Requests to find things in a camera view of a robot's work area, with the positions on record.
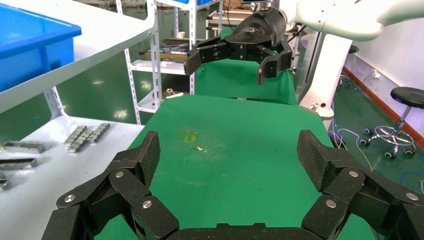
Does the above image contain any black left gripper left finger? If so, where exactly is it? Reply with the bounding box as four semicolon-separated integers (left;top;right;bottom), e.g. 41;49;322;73
41;130;180;240

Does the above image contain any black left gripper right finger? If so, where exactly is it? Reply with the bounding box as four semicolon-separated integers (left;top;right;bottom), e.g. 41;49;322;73
296;129;424;240

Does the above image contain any blue plastic bin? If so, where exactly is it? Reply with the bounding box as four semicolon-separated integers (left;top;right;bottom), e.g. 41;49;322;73
0;3;83;94

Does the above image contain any white metal shelf rack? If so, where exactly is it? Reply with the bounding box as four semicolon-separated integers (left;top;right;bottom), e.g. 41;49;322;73
0;0;163;240

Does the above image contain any white robot torso column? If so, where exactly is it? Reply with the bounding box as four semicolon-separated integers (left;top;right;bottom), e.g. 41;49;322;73
298;33;354;120

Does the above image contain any white slotted storage rack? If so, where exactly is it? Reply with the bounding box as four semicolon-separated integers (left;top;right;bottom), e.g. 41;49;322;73
114;0;226;126

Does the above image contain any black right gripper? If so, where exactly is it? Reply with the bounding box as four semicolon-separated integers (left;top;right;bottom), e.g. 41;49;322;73
183;7;294;86

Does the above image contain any grey metal bar part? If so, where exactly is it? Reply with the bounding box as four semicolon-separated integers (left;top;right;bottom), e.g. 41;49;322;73
2;141;46;154
0;157;38;171

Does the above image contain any dark flat parts pile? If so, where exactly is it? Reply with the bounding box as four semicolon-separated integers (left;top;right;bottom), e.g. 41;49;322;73
139;38;191;62

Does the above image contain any white floor cable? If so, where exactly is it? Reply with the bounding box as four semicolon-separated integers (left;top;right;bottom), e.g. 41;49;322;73
331;127;375;173

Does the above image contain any black stool with casters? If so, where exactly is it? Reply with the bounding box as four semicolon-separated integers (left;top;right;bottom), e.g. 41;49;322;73
337;44;361;89

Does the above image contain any grey metal comb part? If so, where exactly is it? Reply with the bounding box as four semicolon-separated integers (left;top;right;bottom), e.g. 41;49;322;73
63;125;88;148
87;122;111;144
67;130;94;154

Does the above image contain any blue floor cable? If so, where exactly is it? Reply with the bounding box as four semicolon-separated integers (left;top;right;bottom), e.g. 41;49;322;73
400;169;424;186

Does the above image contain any black stool with chrome base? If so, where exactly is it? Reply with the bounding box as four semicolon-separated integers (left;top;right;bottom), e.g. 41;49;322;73
359;86;424;160

